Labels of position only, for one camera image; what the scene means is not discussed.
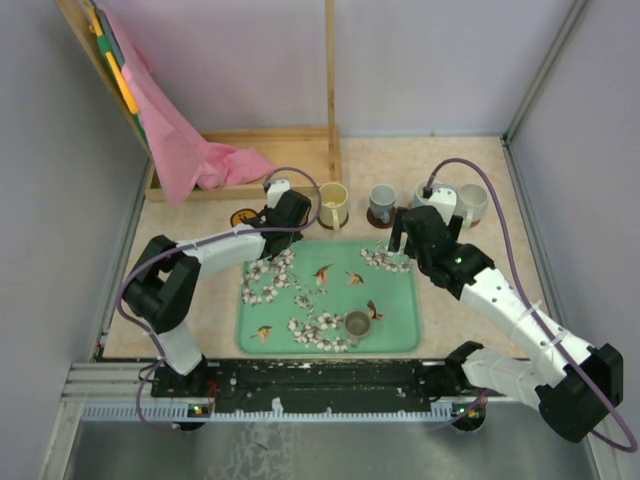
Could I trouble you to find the dark reddish wooden coaster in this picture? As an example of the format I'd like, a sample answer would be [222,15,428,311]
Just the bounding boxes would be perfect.
[318,210,349,231]

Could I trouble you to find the yellow mug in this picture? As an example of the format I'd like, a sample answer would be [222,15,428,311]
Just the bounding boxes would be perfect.
[318,182,349,218]

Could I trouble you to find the light blue mug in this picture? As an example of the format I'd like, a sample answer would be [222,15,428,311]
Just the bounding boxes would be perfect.
[411,180,436,208]

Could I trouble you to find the white grey mug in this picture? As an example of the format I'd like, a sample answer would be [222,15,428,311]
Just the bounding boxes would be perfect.
[454,184,489,228]

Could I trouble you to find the dark brown wooden coaster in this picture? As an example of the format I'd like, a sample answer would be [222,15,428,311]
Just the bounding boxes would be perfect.
[366,207,397,229]

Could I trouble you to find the small blue-grey cup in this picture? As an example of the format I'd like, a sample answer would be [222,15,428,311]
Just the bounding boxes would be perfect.
[369,184,396,224]

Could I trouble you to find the small grey cup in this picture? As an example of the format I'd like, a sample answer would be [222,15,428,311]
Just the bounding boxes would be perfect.
[344,310,371,347]

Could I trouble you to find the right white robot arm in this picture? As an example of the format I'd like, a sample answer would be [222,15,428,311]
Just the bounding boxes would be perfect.
[389,196,623,443]

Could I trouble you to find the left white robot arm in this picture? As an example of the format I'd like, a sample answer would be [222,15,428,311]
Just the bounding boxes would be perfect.
[118,179,312,397]

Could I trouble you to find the wooden rack stand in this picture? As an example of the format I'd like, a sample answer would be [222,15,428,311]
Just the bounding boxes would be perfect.
[56,1,342,184]

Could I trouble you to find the green floral tray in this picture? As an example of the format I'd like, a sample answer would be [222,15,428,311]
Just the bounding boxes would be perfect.
[236,240,422,357]

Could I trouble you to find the pink cloth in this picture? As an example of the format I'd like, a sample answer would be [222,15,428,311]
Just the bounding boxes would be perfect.
[102,9,275,205]

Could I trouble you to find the yellow green hanger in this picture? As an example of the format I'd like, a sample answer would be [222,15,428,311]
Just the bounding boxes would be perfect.
[85,3,139,116]

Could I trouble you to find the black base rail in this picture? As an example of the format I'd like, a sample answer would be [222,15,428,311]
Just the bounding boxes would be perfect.
[139,359,487,418]

